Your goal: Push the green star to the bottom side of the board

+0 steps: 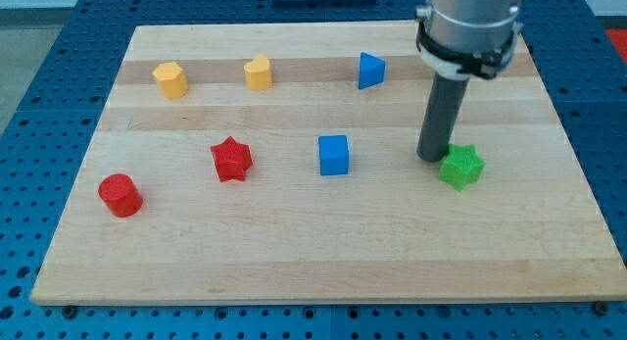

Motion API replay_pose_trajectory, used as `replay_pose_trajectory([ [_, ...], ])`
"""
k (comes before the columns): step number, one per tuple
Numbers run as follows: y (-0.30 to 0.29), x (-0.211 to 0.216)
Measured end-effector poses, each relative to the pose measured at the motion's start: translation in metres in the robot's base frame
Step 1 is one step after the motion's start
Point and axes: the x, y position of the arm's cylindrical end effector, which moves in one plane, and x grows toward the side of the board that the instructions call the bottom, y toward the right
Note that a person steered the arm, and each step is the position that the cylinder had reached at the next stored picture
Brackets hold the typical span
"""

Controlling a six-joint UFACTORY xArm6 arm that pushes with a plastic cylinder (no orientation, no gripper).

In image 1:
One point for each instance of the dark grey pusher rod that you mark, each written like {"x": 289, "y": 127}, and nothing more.
{"x": 440, "y": 117}

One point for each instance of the green star block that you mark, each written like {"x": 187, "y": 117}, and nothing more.
{"x": 461, "y": 166}

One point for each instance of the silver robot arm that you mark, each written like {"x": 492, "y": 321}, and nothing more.
{"x": 460, "y": 39}

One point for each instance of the wooden board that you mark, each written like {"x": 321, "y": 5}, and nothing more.
{"x": 388, "y": 231}

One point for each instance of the red star block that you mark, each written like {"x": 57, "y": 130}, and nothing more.
{"x": 232, "y": 159}

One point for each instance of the blue triangle block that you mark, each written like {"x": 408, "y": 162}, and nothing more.
{"x": 371, "y": 70}

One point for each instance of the blue cube block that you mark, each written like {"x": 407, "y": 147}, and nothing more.
{"x": 333, "y": 154}

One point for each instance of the yellow heart block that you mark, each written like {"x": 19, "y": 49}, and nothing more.
{"x": 258, "y": 73}

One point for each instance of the yellow hexagon block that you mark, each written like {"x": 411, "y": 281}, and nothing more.
{"x": 171, "y": 79}

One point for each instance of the red cylinder block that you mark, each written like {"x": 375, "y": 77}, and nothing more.
{"x": 120, "y": 195}

